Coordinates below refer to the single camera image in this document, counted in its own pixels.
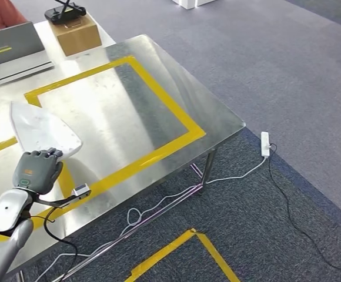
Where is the steel workbench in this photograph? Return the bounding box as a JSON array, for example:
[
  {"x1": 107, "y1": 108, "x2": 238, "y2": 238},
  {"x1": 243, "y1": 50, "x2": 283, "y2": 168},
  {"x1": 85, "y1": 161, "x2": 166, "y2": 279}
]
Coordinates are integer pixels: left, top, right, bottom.
[{"x1": 0, "y1": 34, "x2": 246, "y2": 282}]

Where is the white table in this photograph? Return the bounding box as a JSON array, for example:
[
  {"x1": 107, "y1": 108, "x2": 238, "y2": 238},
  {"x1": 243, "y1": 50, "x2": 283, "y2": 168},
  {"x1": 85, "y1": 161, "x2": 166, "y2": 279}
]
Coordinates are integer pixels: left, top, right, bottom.
[{"x1": 0, "y1": 15, "x2": 116, "y2": 94}]

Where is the grey laptop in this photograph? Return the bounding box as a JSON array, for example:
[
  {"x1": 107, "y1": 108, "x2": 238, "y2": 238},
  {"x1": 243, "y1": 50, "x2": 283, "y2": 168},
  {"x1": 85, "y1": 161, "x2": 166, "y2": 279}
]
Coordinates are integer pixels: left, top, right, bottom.
[{"x1": 0, "y1": 21, "x2": 55, "y2": 91}]

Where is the person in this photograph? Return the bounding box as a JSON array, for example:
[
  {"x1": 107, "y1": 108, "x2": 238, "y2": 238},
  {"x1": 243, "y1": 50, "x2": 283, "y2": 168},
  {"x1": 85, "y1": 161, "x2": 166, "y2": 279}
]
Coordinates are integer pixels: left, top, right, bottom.
[{"x1": 0, "y1": 0, "x2": 27, "y2": 34}]

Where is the white power strip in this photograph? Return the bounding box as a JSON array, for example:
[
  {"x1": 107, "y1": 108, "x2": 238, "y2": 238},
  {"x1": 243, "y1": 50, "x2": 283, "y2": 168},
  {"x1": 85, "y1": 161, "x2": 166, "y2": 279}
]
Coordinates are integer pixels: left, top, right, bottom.
[{"x1": 261, "y1": 131, "x2": 271, "y2": 159}]

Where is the white plastic shell part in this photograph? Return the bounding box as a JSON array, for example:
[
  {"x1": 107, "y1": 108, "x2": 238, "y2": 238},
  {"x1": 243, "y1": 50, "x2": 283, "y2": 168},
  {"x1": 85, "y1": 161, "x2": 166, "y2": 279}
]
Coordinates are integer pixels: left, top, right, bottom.
[{"x1": 9, "y1": 101, "x2": 83, "y2": 160}]

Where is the white box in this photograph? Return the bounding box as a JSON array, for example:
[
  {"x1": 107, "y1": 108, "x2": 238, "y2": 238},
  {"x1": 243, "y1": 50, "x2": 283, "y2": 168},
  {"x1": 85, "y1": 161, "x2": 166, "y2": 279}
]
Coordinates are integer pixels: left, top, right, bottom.
[{"x1": 172, "y1": 0, "x2": 215, "y2": 11}]

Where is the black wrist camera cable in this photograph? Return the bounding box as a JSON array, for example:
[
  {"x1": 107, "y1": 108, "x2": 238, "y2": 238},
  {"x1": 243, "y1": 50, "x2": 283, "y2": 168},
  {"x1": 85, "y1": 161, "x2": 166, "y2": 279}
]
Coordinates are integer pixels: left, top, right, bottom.
[{"x1": 43, "y1": 206, "x2": 79, "y2": 282}]

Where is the white floor cable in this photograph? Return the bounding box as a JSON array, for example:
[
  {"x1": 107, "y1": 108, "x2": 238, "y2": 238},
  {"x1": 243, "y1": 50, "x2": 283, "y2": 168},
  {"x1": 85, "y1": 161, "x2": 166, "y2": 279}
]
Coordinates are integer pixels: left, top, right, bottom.
[{"x1": 33, "y1": 155, "x2": 268, "y2": 282}]

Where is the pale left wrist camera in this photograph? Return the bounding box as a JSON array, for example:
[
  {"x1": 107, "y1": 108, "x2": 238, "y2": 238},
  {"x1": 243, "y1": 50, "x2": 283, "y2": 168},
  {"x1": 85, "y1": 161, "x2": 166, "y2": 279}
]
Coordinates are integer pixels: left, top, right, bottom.
[{"x1": 35, "y1": 183, "x2": 92, "y2": 209}]

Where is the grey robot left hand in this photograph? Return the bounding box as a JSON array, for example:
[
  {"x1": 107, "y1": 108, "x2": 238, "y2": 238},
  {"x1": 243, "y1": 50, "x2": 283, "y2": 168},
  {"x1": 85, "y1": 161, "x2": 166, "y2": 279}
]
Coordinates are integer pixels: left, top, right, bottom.
[{"x1": 12, "y1": 147, "x2": 64, "y2": 196}]

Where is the cardboard box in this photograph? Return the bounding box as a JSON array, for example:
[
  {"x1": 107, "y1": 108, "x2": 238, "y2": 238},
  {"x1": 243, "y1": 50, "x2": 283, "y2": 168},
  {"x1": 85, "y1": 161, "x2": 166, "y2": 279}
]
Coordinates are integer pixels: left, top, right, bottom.
[{"x1": 49, "y1": 15, "x2": 103, "y2": 57}]

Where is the black floor cable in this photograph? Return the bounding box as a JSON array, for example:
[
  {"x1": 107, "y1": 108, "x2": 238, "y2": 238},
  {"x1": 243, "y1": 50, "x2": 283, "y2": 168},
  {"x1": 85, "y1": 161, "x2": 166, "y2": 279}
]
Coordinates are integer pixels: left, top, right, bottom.
[{"x1": 268, "y1": 143, "x2": 341, "y2": 273}]

